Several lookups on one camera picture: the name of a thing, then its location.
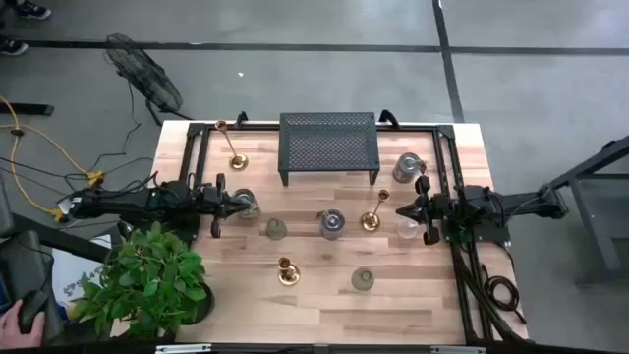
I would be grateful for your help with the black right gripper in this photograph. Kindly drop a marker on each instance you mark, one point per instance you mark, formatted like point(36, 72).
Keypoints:
point(432, 211)

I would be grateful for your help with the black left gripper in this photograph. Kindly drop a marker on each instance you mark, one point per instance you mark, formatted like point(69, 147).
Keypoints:
point(216, 201)

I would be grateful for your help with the clear glass jar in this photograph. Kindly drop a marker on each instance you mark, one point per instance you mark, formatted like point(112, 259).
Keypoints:
point(248, 193)

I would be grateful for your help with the clear ribbed glass candle holder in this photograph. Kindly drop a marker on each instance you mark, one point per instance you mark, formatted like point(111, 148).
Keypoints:
point(407, 231)

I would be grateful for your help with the tall brass candlestick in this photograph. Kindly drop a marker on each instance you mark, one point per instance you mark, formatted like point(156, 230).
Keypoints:
point(238, 161)
point(370, 222)

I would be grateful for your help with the green ribbed glass candle holder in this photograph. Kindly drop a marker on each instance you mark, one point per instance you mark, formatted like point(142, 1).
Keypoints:
point(276, 229)
point(362, 279)

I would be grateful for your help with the grey glass jar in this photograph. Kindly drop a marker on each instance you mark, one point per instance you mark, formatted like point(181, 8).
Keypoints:
point(333, 225)
point(407, 168)

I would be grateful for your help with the short brass candlestick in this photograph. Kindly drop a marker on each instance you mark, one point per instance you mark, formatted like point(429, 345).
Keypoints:
point(289, 275)

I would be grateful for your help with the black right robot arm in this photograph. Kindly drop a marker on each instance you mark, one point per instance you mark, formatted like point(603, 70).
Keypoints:
point(521, 201)

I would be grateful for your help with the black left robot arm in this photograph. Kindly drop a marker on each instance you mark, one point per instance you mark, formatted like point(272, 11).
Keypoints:
point(123, 204)

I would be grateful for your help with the black perforated metal shelf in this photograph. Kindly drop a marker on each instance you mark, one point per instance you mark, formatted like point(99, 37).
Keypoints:
point(329, 147)

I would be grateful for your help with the black table clamp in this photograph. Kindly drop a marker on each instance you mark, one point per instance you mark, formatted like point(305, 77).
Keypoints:
point(241, 119)
point(388, 118)

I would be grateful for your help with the green potted plant black pot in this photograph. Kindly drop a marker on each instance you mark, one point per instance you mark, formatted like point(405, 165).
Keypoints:
point(147, 280)

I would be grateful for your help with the black floor fan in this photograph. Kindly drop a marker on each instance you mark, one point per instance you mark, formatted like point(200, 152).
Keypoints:
point(145, 74)

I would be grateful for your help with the white paper bag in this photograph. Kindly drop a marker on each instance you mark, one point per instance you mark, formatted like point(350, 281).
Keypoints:
point(74, 275)

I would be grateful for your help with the grey metal stand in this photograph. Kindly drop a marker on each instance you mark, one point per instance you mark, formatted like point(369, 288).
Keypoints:
point(597, 231)

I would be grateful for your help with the black side desk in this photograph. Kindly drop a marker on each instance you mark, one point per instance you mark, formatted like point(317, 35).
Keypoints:
point(29, 255)

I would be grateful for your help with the black computer mouse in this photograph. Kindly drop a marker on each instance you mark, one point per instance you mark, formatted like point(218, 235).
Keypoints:
point(34, 305)

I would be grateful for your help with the black floor bar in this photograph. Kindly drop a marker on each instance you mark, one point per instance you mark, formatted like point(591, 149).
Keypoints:
point(29, 109)

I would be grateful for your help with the person's hand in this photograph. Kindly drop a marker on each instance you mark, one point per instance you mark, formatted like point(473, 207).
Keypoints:
point(15, 329)

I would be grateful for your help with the person's dark shoe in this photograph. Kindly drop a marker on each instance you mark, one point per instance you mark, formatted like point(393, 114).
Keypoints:
point(34, 10)
point(12, 47)

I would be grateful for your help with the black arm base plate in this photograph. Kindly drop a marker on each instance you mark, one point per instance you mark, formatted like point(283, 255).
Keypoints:
point(496, 236)

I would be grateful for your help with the black aluminium table frame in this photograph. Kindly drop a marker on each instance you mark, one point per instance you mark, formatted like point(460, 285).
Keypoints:
point(196, 129)

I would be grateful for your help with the silver aluminium bracket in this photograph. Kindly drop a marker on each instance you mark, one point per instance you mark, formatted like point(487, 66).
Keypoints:
point(182, 349)
point(457, 350)

